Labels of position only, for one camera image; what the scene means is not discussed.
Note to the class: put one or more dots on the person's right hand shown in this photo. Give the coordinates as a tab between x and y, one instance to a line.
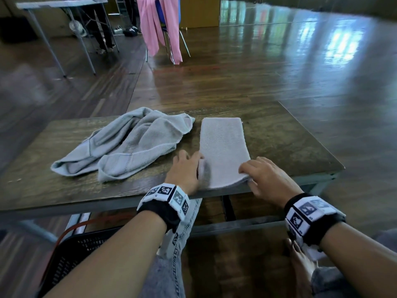
273	183

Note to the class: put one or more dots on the person's left hand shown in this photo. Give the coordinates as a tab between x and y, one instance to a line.
184	176

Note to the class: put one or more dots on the grey terry towel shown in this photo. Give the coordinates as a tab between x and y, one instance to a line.
223	148

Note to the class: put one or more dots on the light grey smooth towel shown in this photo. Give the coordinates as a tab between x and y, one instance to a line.
139	139

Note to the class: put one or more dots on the person's right forearm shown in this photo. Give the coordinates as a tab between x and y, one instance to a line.
359	260

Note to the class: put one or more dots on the person's bare foot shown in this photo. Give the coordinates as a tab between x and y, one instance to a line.
302	266

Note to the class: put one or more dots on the person's grey jeans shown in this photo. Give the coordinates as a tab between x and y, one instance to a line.
164	279

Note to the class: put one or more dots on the black left wrist marker band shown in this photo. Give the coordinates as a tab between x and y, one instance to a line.
164	204

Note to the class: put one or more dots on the blue chair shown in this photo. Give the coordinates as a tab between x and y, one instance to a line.
164	31

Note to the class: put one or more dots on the pink cloth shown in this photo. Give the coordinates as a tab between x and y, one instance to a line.
172	27
150	27

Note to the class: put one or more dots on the black shoes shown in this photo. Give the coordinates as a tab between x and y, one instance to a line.
130	31

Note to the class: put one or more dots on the white power strip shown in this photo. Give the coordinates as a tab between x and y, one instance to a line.
118	30

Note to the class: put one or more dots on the yellow wooden door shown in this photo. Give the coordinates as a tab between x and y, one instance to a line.
201	12

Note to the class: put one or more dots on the white floor fan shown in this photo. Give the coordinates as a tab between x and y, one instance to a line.
77	28

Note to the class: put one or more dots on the grey folding table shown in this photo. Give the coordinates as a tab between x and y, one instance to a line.
46	4

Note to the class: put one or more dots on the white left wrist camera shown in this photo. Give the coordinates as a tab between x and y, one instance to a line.
170	242

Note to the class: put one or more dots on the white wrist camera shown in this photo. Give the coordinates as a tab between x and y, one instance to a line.
314	252
170	242

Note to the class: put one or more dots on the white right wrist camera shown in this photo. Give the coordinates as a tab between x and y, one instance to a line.
314	252

